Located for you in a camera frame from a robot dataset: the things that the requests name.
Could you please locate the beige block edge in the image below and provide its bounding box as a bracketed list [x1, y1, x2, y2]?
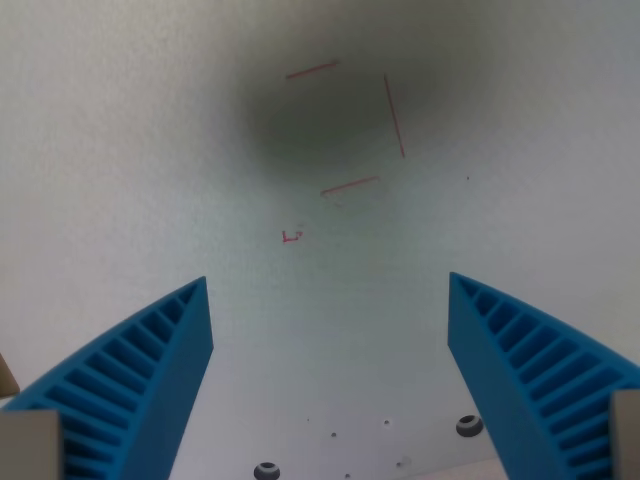
[0, 351, 21, 400]

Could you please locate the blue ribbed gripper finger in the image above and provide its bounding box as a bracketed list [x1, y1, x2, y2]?
[447, 271, 640, 480]
[0, 276, 215, 480]

